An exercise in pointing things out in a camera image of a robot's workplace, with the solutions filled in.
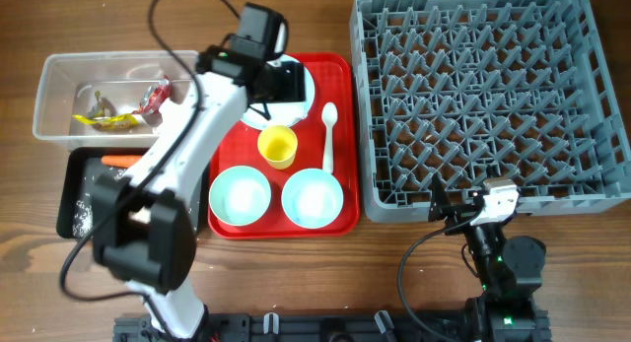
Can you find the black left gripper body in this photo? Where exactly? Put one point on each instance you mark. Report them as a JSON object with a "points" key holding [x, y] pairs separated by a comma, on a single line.
{"points": [[289, 81]]}

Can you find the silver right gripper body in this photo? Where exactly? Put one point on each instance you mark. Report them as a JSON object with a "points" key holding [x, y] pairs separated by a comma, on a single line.
{"points": [[506, 220]]}

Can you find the red snack wrapper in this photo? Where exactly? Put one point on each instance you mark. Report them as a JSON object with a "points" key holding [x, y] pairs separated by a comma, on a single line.
{"points": [[154, 97]]}

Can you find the orange carrot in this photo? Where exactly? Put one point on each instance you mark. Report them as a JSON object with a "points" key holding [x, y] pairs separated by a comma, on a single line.
{"points": [[120, 161]]}

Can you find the yellow snack wrapper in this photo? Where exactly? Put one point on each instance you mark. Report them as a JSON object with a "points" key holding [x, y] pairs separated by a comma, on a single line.
{"points": [[97, 117]]}

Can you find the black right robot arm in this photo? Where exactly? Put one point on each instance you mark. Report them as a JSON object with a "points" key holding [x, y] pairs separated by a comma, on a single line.
{"points": [[510, 270]]}

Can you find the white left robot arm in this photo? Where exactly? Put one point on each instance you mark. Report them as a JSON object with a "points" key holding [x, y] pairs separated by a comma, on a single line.
{"points": [[142, 231]]}

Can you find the grey dishwasher rack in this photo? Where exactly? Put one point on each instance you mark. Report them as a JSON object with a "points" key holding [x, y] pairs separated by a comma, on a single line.
{"points": [[463, 89]]}

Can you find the black food waste tray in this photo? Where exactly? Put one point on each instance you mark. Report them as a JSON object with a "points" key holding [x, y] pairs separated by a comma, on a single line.
{"points": [[85, 165]]}

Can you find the light blue plate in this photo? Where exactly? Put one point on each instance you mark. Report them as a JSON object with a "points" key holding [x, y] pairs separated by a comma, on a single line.
{"points": [[309, 90]]}

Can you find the yellow plastic cup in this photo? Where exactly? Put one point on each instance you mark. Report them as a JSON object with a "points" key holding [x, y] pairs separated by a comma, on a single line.
{"points": [[278, 146]]}

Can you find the red plastic tray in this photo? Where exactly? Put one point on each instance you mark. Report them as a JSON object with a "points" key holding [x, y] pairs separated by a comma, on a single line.
{"points": [[333, 84]]}

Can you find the white plastic spoon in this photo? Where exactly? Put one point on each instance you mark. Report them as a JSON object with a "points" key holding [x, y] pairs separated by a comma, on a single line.
{"points": [[329, 118]]}

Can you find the left light blue bowl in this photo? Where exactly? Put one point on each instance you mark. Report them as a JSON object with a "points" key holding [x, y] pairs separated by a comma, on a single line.
{"points": [[239, 196]]}

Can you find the light blue bowl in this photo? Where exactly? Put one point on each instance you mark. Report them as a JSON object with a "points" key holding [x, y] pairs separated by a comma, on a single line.
{"points": [[312, 199], [239, 196]]}

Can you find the right light blue bowl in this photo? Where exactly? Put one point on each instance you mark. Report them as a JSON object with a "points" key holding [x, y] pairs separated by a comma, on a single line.
{"points": [[312, 199]]}

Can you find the clear plastic bin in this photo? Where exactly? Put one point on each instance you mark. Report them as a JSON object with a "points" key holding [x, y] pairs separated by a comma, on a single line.
{"points": [[68, 84]]}

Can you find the white rice pile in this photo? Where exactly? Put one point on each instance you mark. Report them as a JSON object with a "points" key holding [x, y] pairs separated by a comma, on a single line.
{"points": [[82, 218]]}

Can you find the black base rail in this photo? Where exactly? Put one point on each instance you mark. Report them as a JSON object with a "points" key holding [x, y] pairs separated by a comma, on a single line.
{"points": [[380, 326]]}

